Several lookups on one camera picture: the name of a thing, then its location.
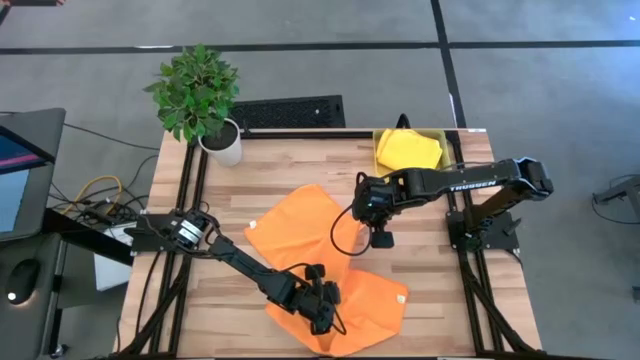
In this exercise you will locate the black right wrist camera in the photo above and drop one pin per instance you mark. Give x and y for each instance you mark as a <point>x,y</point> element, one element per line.
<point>382,239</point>

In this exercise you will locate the black aluminium table frame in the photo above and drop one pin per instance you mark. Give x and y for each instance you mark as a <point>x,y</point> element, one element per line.
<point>310,134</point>

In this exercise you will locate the grey side desk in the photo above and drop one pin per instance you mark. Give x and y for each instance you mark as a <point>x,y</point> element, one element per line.
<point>30,330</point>

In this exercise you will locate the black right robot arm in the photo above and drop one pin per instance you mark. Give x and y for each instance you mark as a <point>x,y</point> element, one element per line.
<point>465,180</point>

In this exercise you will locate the black computer mouse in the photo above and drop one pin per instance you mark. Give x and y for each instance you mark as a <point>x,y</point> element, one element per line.
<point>22,280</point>

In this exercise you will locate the orange microfiber towel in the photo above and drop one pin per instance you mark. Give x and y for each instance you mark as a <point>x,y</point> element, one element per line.
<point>370,310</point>
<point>300,225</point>

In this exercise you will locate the white plant pot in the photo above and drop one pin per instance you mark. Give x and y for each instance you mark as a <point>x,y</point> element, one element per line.
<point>225,150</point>

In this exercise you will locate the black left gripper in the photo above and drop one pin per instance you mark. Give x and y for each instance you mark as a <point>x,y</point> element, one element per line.
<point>312,300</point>

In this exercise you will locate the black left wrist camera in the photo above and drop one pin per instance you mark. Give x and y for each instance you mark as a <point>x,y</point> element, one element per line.
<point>322,326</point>

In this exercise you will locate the yellow microfiber towel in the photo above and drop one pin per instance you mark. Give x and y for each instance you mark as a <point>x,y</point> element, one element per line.
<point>407,150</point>

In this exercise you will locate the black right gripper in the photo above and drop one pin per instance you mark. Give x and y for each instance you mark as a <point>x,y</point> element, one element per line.
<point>375,200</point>

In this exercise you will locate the white box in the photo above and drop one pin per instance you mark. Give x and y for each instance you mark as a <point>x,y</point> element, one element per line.
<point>112,270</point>

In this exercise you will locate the green artificial plant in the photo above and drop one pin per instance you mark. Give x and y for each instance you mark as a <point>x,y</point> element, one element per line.
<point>195,90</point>

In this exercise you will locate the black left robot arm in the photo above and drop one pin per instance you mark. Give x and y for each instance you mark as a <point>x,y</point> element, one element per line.
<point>240,260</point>

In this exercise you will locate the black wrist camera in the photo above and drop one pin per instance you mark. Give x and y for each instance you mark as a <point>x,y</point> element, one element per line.
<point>322,326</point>
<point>382,239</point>

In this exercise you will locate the yellow translucent plastic bin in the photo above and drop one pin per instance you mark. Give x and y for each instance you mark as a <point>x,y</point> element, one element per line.
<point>379,170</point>

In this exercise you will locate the computer monitor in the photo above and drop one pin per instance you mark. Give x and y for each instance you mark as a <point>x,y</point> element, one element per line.
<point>25,150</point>

